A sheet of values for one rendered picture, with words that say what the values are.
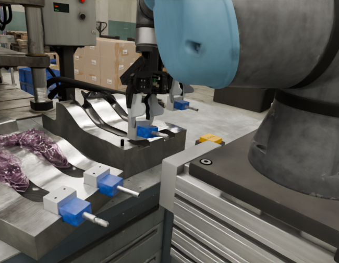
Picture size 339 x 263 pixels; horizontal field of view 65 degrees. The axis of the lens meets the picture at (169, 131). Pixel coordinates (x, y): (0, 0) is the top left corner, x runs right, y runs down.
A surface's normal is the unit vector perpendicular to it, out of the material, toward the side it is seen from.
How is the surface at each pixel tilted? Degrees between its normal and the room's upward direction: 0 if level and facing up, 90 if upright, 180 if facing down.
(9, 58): 90
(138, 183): 0
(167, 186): 90
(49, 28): 90
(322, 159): 73
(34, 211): 0
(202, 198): 90
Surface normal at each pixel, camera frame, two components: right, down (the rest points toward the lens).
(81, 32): 0.74, 0.30
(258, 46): 0.22, 0.54
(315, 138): -0.44, -0.01
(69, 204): 0.07, -0.93
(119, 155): -0.67, 0.22
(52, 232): 0.90, 0.22
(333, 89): -0.48, 0.28
